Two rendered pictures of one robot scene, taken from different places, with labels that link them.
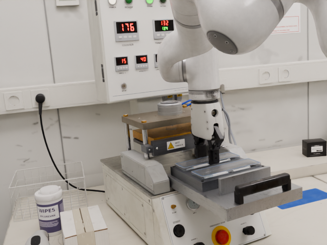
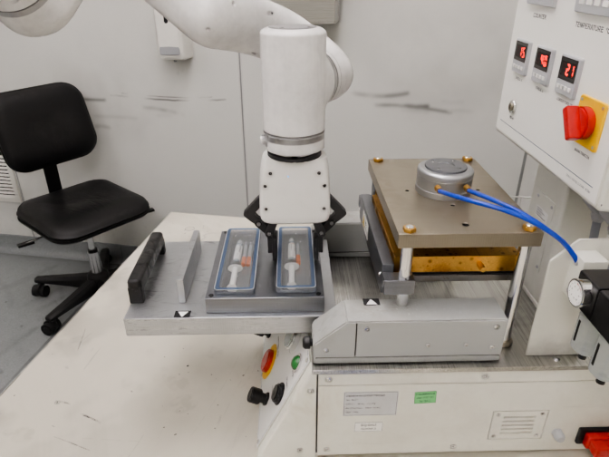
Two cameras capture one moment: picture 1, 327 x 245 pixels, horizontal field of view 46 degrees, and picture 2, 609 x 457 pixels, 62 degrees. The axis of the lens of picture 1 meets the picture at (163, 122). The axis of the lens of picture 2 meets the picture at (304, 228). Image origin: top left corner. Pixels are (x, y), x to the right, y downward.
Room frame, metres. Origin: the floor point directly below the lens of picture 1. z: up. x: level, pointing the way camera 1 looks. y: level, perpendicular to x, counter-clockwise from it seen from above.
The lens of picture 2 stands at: (1.33, -0.73, 1.40)
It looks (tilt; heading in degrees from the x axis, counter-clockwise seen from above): 28 degrees down; 114
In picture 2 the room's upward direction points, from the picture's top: straight up
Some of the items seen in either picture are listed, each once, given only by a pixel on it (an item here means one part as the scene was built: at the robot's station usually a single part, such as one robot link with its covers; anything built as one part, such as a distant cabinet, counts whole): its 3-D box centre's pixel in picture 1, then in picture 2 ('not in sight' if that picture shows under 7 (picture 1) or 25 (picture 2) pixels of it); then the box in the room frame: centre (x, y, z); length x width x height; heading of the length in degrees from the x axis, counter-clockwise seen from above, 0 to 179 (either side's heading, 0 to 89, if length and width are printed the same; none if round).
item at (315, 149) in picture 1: (314, 147); not in sight; (1.69, -0.67, 0.83); 0.09 x 0.06 x 0.07; 91
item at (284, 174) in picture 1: (263, 187); (148, 264); (0.83, -0.22, 0.99); 0.15 x 0.02 x 0.04; 116
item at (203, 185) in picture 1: (217, 170); (267, 267); (1.00, -0.14, 0.98); 0.20 x 0.17 x 0.03; 116
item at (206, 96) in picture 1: (204, 94); (292, 140); (1.04, -0.12, 1.19); 0.09 x 0.08 x 0.03; 26
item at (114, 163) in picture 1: (169, 165); (449, 293); (1.27, -0.01, 0.93); 0.46 x 0.35 x 0.01; 26
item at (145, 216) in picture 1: (181, 193); (420, 345); (1.24, -0.04, 0.84); 0.53 x 0.37 x 0.17; 26
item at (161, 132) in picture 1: (173, 126); (439, 218); (1.24, -0.03, 1.07); 0.22 x 0.17 x 0.10; 116
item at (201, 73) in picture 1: (201, 64); (294, 78); (1.04, -0.11, 1.27); 0.09 x 0.08 x 0.13; 81
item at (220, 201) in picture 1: (227, 179); (237, 273); (0.96, -0.16, 0.97); 0.30 x 0.22 x 0.08; 26
